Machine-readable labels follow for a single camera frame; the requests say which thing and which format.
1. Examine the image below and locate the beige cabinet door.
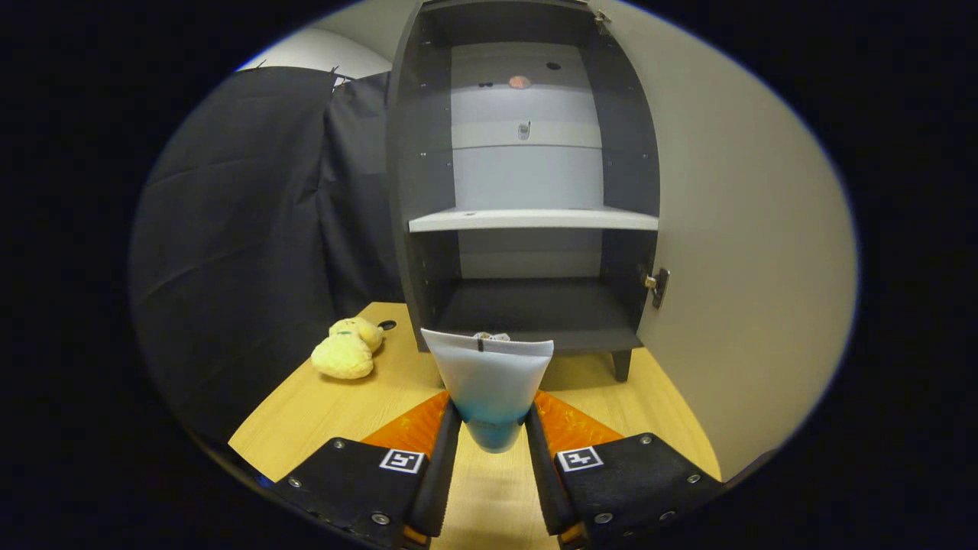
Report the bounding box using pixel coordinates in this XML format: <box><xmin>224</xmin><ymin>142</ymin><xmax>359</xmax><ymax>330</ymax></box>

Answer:
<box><xmin>588</xmin><ymin>0</ymin><xmax>858</xmax><ymax>482</ymax></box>

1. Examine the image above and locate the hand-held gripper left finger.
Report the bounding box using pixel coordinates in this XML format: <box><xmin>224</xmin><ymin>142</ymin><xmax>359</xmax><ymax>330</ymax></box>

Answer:
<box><xmin>271</xmin><ymin>390</ymin><xmax>463</xmax><ymax>550</ymax></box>

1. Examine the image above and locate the dark grey cabinet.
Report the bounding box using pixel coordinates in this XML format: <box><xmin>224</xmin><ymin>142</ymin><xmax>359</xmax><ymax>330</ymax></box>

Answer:
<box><xmin>386</xmin><ymin>0</ymin><xmax>662</xmax><ymax>383</ymax></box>

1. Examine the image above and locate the black backdrop cloth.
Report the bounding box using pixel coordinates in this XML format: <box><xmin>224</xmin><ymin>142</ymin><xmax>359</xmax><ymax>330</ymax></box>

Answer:
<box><xmin>130</xmin><ymin>66</ymin><xmax>406</xmax><ymax>444</ymax></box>

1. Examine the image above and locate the yellow plush toy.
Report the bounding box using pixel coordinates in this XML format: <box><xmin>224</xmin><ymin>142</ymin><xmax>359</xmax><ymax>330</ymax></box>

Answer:
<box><xmin>311</xmin><ymin>317</ymin><xmax>384</xmax><ymax>380</ymax></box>

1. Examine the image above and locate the white cabinet shelf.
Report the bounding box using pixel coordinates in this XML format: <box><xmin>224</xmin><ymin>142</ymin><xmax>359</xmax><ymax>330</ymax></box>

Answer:
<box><xmin>407</xmin><ymin>206</ymin><xmax>659</xmax><ymax>233</ymax></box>

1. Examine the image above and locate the white and blue tube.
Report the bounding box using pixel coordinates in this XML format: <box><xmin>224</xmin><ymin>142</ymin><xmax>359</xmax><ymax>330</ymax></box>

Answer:
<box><xmin>420</xmin><ymin>328</ymin><xmax>555</xmax><ymax>454</ymax></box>

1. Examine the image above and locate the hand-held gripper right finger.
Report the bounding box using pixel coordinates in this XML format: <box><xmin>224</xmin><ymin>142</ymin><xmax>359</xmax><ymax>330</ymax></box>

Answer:
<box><xmin>523</xmin><ymin>390</ymin><xmax>725</xmax><ymax>550</ymax></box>

